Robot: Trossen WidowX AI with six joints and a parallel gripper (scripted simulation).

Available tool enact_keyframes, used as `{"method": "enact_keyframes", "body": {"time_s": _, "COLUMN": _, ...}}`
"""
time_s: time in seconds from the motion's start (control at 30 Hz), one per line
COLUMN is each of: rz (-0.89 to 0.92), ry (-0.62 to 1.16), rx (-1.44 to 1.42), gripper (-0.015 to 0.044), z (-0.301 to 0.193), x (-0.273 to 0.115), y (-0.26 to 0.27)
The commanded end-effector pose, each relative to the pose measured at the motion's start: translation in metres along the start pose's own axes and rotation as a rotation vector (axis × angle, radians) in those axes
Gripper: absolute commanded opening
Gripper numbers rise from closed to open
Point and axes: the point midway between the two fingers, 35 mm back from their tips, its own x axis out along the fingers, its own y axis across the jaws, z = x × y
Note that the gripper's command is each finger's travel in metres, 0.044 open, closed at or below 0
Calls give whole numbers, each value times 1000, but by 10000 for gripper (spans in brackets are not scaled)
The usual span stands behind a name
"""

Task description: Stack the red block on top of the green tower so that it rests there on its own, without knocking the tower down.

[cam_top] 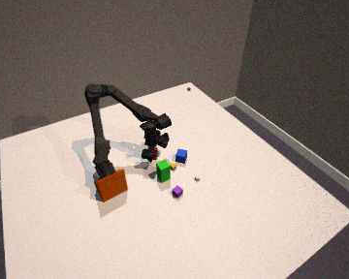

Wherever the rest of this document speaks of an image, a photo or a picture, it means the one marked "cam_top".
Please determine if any green block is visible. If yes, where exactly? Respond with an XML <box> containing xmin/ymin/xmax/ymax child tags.
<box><xmin>156</xmin><ymin>159</ymin><xmax>171</xmax><ymax>176</ymax></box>
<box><xmin>157</xmin><ymin>171</ymin><xmax>171</xmax><ymax>183</ymax></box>

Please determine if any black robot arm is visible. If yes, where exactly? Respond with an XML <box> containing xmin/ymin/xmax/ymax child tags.
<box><xmin>84</xmin><ymin>83</ymin><xmax>172</xmax><ymax>180</ymax></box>

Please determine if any small purple cube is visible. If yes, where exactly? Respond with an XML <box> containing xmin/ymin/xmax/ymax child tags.
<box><xmin>172</xmin><ymin>185</ymin><xmax>183</xmax><ymax>199</ymax></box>

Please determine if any blue block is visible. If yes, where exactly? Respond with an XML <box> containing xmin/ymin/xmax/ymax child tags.
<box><xmin>175</xmin><ymin>149</ymin><xmax>187</xmax><ymax>164</ymax></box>

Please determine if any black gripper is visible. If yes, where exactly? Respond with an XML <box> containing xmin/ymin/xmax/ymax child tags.
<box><xmin>142</xmin><ymin>130</ymin><xmax>161</xmax><ymax>163</ymax></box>

